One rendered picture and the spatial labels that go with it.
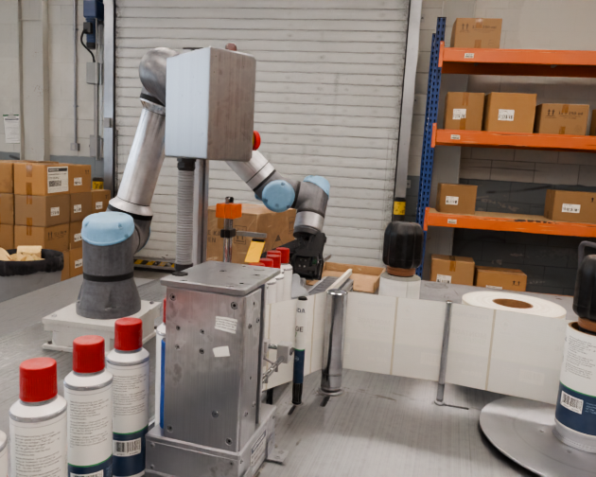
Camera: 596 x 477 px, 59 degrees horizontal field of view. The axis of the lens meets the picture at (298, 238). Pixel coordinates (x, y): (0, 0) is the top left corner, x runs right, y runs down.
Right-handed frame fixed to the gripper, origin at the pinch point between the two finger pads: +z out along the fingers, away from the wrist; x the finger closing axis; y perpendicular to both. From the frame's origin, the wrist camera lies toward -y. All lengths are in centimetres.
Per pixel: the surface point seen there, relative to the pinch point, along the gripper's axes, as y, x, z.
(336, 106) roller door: -80, 303, -279
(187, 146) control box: -10, -48, -15
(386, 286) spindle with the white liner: 26.0, -17.4, -2.7
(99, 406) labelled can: 3, -69, 31
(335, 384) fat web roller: 20.5, -27.1, 19.6
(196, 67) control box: -8, -56, -26
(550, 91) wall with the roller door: 116, 322, -316
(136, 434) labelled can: 3, -59, 33
